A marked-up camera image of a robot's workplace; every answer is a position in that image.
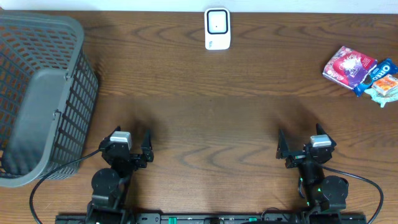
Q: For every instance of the orange small box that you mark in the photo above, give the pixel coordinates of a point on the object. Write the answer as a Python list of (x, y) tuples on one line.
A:
[(385, 85)]

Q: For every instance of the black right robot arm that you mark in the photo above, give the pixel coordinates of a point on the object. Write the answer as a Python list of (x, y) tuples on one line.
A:
[(325, 193)]

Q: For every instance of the light green snack packet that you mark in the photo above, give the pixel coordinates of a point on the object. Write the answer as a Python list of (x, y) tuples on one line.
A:
[(381, 99)]

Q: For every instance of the white barcode scanner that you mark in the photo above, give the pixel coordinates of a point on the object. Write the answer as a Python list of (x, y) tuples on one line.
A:
[(217, 28)]

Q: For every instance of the blue Oreo cookie pack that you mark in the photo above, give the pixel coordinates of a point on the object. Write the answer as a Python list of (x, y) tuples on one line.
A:
[(386, 67)]

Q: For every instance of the red purple snack bag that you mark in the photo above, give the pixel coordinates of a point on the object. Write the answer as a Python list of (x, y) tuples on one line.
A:
[(348, 67)]

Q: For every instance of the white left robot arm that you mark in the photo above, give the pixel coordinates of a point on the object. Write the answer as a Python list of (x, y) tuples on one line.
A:
[(111, 185)]

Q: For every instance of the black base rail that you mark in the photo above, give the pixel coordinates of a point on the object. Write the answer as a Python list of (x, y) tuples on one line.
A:
[(156, 218)]

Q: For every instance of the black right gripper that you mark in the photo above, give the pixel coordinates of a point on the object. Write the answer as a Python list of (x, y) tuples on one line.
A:
[(283, 152)]

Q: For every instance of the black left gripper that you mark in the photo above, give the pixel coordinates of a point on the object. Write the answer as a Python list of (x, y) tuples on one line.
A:
[(133, 158)]

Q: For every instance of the grey plastic mesh basket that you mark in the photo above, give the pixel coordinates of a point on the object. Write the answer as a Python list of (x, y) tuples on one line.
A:
[(48, 95)]

